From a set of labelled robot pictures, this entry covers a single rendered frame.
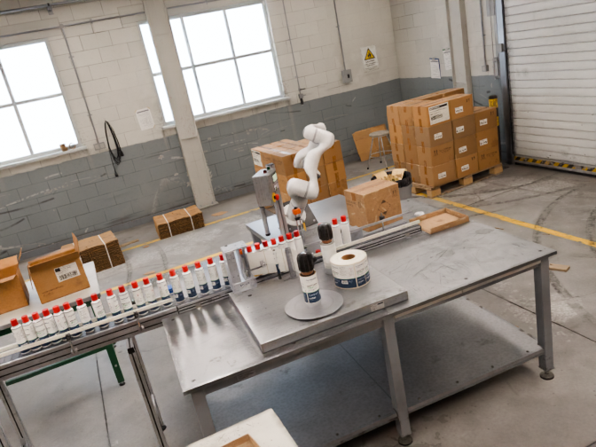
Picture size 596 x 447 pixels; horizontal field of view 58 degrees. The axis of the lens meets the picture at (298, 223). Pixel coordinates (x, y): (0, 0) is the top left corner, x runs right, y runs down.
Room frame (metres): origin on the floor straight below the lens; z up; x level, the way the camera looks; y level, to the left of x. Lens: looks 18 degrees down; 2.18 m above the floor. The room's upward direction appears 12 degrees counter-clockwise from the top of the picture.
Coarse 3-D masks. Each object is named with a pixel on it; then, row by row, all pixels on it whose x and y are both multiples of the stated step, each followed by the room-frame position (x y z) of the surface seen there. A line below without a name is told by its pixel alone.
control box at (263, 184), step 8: (256, 176) 3.11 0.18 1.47; (264, 176) 3.09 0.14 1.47; (256, 184) 3.11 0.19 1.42; (264, 184) 3.10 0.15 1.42; (272, 184) 3.14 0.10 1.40; (256, 192) 3.12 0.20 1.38; (264, 192) 3.10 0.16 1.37; (272, 192) 3.11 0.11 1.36; (264, 200) 3.10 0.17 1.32; (272, 200) 3.09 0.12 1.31
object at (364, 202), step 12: (372, 180) 3.78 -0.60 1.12; (384, 180) 3.72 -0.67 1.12; (348, 192) 3.63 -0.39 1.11; (360, 192) 3.54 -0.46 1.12; (372, 192) 3.50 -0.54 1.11; (384, 192) 3.54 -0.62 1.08; (396, 192) 3.58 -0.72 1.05; (348, 204) 3.66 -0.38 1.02; (360, 204) 3.51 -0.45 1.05; (372, 204) 3.50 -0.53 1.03; (384, 204) 3.54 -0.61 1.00; (396, 204) 3.58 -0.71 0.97; (360, 216) 3.53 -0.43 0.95; (372, 216) 3.49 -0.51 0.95; (372, 228) 3.48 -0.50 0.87
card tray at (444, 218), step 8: (448, 208) 3.55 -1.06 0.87; (424, 216) 3.54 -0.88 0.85; (432, 216) 3.55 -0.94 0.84; (440, 216) 3.53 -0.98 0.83; (448, 216) 3.49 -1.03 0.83; (456, 216) 3.46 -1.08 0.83; (464, 216) 3.38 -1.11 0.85; (424, 224) 3.44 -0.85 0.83; (432, 224) 3.41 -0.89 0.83; (440, 224) 3.38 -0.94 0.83; (448, 224) 3.30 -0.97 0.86; (456, 224) 3.31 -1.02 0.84; (432, 232) 3.26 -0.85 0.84
